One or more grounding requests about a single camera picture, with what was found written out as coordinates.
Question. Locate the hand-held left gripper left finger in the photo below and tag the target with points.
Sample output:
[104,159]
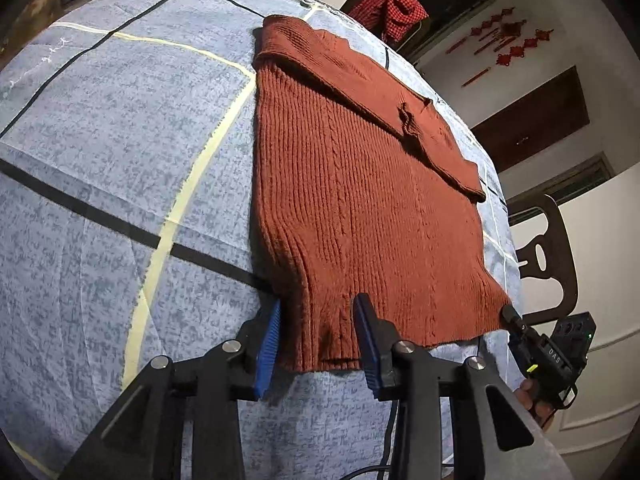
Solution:
[267,355]

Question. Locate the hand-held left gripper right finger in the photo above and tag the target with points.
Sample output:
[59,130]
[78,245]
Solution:
[367,355]

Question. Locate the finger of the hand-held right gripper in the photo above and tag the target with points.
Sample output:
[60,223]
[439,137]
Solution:
[512,317]
[520,357]

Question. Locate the rust red knit sweater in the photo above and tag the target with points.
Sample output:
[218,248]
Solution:
[360,200]

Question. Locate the person's right hand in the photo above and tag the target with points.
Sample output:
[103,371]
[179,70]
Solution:
[539,410]

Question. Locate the grey framed door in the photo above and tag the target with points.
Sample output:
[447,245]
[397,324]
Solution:
[575,182]

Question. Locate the brown wooden door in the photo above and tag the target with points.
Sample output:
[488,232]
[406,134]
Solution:
[535,120]

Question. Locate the blue checked bed sheet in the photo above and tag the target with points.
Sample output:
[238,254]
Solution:
[100,160]

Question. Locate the red plaid garment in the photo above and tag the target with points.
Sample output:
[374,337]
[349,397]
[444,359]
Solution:
[395,7]

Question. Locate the long red knot wall ornament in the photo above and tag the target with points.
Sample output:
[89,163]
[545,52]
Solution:
[520,52]

